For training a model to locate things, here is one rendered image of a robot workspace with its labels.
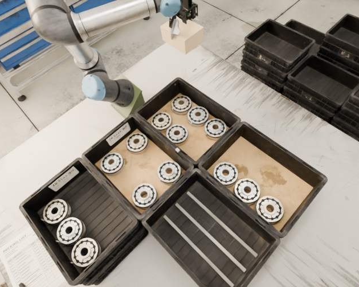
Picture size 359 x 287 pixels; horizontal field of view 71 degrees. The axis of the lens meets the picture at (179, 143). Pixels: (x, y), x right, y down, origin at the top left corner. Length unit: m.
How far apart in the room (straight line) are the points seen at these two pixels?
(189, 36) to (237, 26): 1.98
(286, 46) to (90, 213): 1.78
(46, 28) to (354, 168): 1.38
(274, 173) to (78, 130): 1.06
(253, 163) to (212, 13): 2.45
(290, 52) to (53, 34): 1.66
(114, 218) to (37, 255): 0.41
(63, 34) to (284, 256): 1.16
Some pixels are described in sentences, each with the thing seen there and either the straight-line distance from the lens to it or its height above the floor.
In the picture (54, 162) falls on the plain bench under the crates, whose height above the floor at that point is 0.70.
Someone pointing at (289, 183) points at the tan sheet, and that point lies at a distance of 1.15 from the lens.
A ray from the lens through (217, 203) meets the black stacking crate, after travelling 1.07.
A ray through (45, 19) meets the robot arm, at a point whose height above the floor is 1.40.
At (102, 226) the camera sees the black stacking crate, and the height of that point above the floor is 0.83.
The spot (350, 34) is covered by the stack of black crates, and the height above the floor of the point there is 0.49.
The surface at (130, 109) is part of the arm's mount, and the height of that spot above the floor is 0.78.
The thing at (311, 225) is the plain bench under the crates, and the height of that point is 0.70.
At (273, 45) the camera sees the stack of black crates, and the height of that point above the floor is 0.49.
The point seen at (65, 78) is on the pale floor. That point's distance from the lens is 2.98.
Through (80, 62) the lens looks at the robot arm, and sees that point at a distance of 1.31.
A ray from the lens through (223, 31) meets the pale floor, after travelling 3.10.
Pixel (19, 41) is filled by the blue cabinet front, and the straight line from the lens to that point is 2.78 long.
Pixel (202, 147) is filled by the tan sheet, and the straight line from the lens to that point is 1.17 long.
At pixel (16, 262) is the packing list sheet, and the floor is 0.70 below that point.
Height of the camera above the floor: 1.86
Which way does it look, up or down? 60 degrees down
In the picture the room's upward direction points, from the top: 10 degrees counter-clockwise
